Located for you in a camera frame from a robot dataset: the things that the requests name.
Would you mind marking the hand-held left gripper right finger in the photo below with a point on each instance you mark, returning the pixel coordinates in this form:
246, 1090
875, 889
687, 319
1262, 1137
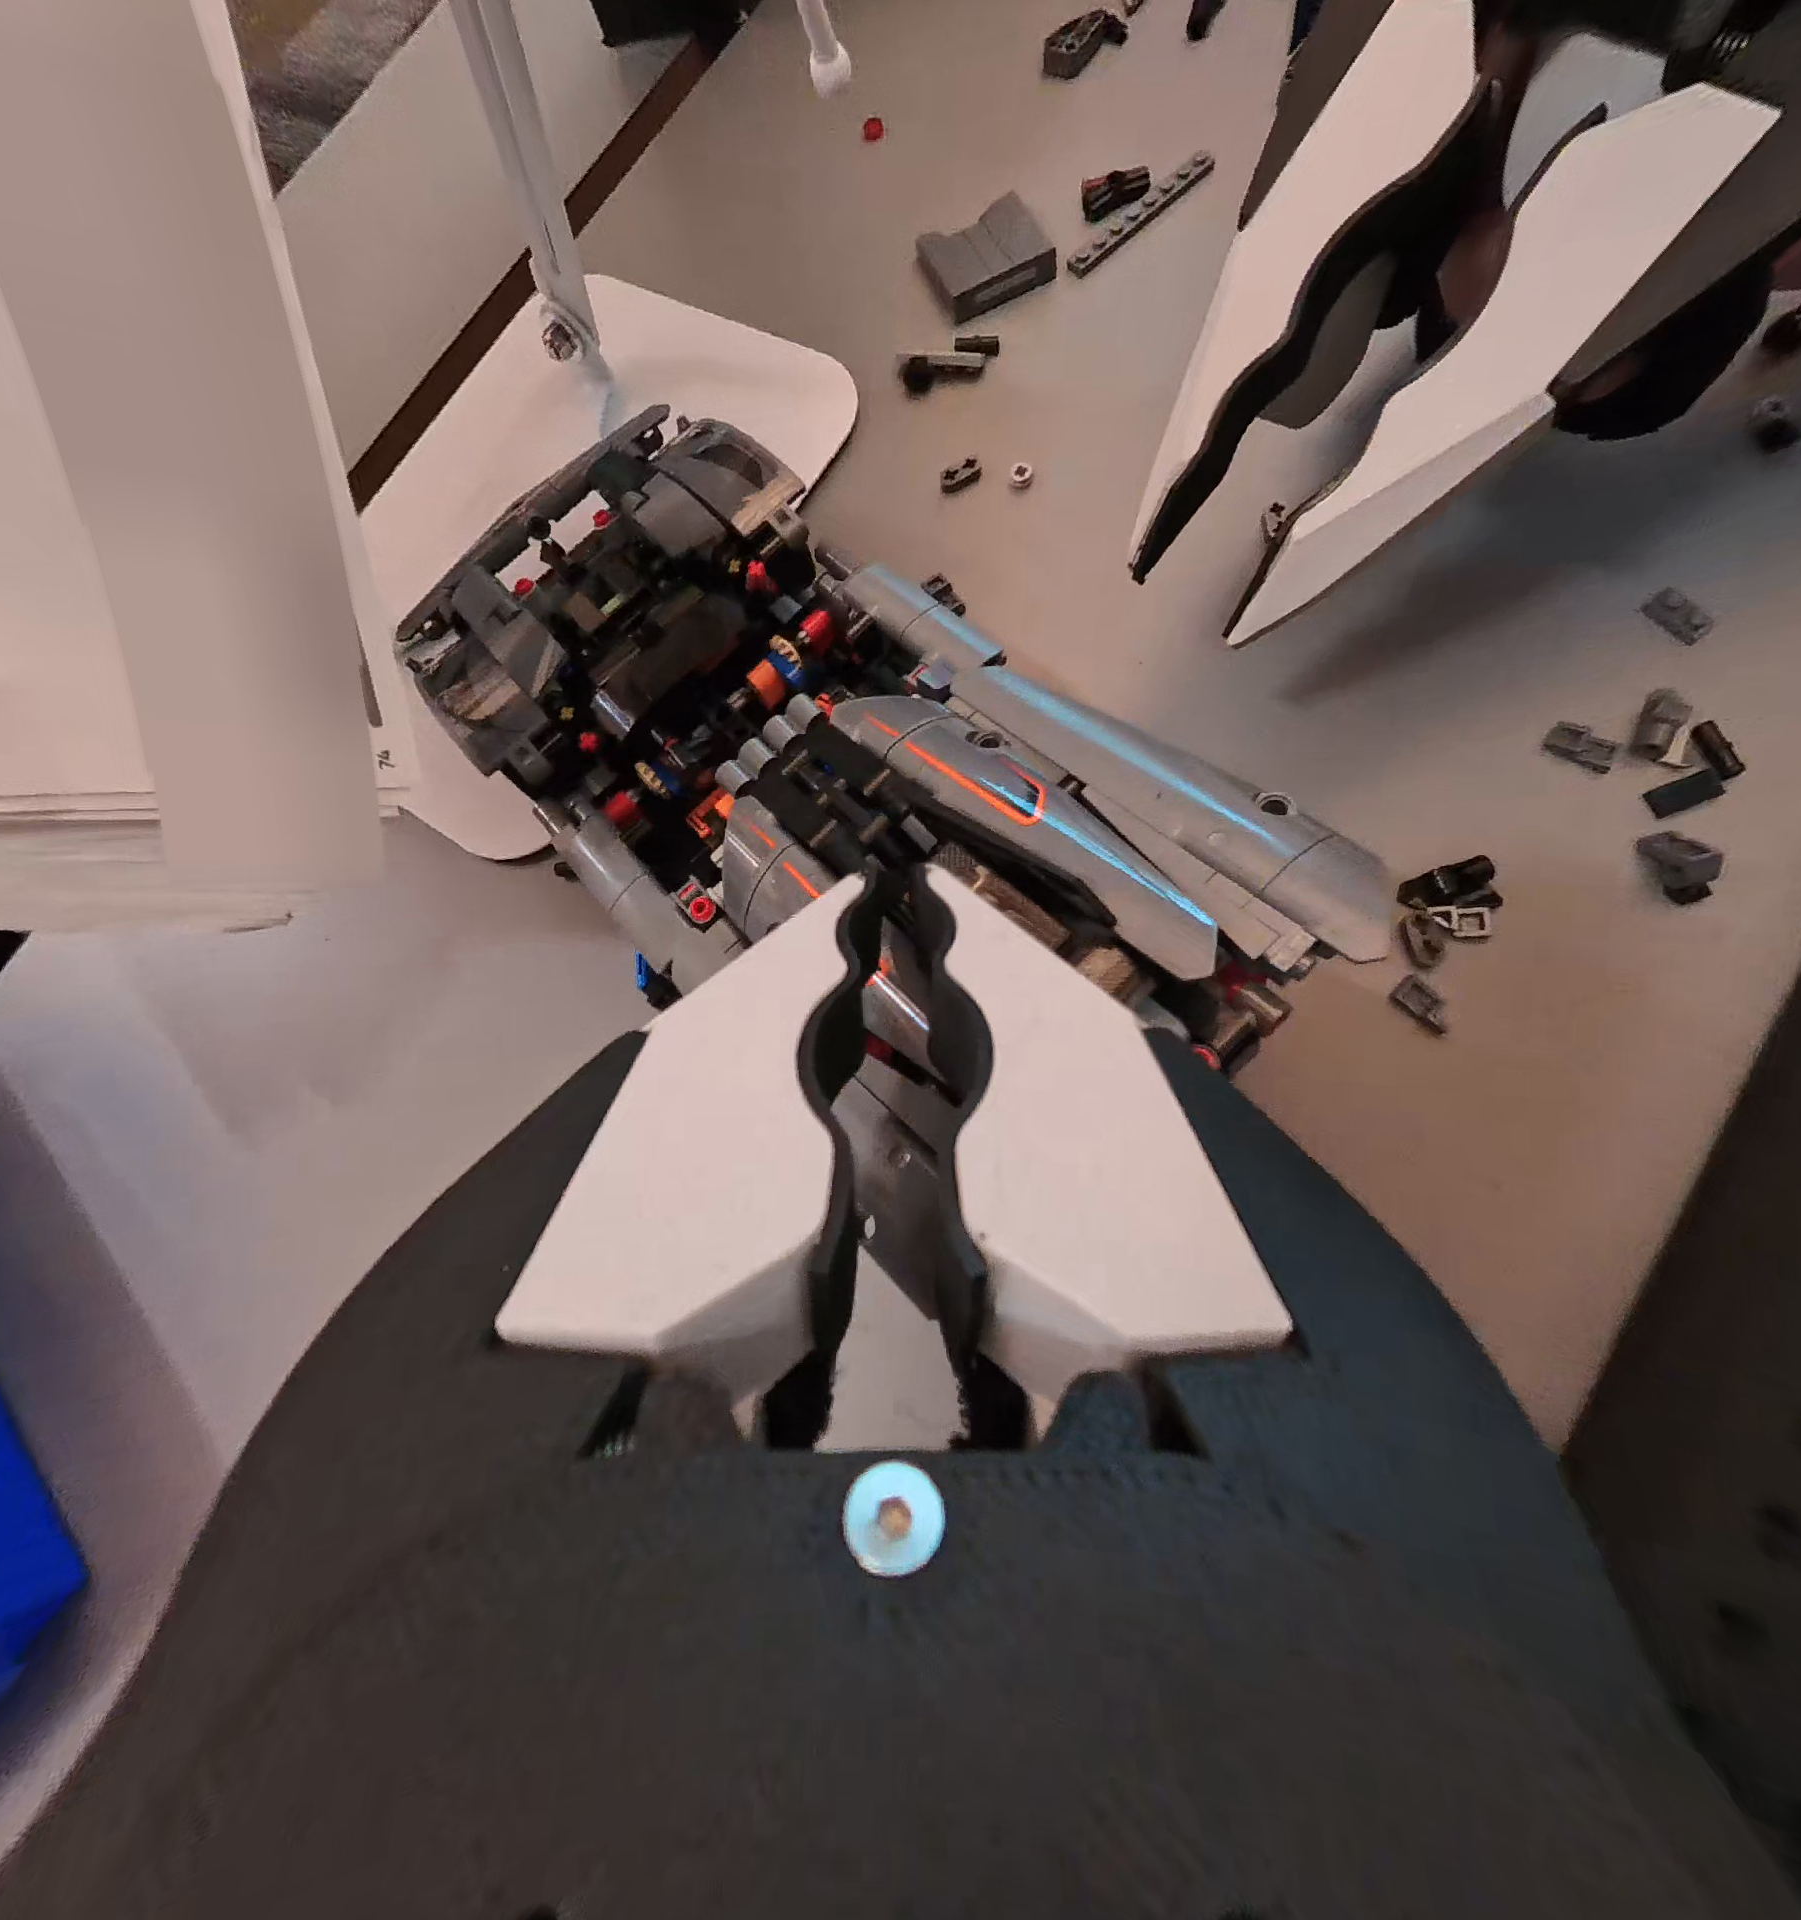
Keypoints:
1125, 1202

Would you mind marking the black round lego piece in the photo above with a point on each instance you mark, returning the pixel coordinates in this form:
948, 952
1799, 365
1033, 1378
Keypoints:
1774, 423

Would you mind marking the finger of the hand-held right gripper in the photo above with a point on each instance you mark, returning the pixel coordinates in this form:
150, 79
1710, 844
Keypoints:
1591, 271
1351, 151

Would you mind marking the light grey lego connector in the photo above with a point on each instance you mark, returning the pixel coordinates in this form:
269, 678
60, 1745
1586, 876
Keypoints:
1422, 939

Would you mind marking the blue lego axle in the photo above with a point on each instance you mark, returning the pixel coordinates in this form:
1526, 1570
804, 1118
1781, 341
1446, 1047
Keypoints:
641, 973

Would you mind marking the blue storage bin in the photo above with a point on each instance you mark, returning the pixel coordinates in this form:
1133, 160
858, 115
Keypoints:
0, 1575

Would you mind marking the black lego connector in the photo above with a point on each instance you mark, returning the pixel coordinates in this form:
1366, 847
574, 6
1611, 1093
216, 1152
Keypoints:
1799, 324

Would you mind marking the light grey lego bracket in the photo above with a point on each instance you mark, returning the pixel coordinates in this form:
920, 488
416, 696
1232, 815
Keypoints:
1663, 725

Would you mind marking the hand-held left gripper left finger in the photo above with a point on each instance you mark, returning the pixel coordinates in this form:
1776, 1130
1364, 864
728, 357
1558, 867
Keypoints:
677, 1186

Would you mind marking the scattered loose lego pieces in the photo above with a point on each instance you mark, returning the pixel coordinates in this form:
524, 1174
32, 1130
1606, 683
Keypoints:
990, 263

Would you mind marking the black curved lego brick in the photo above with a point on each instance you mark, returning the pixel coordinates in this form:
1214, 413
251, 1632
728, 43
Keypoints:
1447, 878

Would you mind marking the dark grey lego slope brick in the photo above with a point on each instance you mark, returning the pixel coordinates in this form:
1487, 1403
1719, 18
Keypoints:
1680, 864

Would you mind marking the black lego pin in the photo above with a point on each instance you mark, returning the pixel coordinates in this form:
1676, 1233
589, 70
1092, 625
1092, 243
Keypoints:
1719, 749

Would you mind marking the white booklet stand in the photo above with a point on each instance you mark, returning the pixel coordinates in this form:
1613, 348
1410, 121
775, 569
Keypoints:
720, 390

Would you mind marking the black grey lego car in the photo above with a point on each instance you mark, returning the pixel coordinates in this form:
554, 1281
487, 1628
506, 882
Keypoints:
1140, 840

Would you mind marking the grey two-stud lego plate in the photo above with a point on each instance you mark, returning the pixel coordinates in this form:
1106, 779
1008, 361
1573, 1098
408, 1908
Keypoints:
1679, 616

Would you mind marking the black lego body section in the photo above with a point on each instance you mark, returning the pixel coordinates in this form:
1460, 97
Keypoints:
662, 601

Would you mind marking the open instruction booklet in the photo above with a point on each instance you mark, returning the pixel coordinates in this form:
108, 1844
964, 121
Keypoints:
90, 451

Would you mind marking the dark lego tile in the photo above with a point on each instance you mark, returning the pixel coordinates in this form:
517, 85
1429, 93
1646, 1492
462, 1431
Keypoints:
1685, 793

